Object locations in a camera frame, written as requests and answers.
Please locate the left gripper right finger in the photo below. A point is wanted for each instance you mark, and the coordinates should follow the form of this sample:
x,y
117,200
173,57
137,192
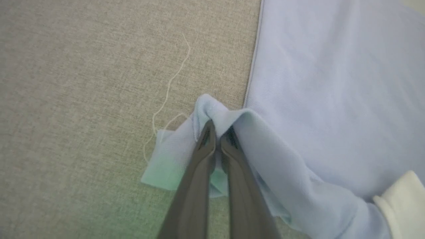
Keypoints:
x,y
244,199

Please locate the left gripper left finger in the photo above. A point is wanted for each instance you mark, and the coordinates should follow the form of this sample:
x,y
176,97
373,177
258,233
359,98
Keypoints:
x,y
196,186

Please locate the light blue polo shirt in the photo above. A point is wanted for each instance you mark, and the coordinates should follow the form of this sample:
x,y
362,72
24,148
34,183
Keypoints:
x,y
332,83

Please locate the loose white thread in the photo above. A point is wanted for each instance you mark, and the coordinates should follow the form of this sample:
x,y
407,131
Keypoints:
x,y
166,99

